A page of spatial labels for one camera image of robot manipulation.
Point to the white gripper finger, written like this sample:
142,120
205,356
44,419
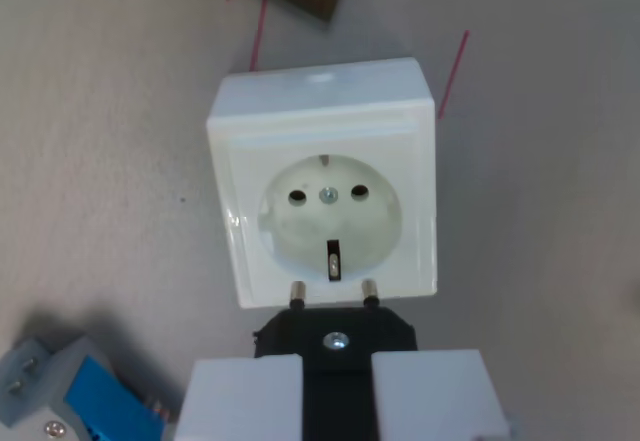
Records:
435,396
245,401

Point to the black two-pin plug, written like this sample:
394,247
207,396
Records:
337,391

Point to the blue grey finned wedge block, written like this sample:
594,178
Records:
65,371

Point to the white wall socket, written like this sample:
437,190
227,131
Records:
320,106

